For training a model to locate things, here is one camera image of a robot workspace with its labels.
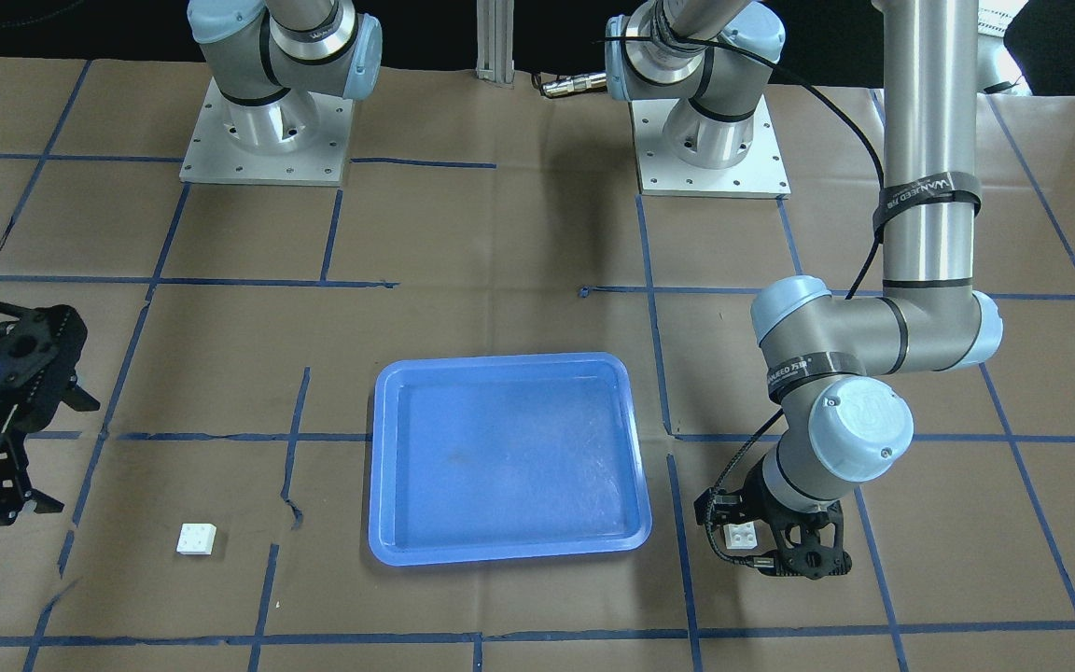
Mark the white block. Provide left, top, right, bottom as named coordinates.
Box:
left=722, top=521, right=759, bottom=552
left=175, top=523, right=217, bottom=556

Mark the aluminium frame post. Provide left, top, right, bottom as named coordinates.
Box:
left=475, top=0, right=515, bottom=89

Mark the silver cable connector plug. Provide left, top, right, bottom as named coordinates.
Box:
left=538, top=72, right=608, bottom=99

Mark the blue plastic tray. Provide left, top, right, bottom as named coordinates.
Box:
left=368, top=352, right=653, bottom=568

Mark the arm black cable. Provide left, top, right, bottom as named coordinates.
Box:
left=605, top=23, right=888, bottom=570

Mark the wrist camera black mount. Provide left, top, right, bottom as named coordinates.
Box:
left=692, top=486, right=852, bottom=580

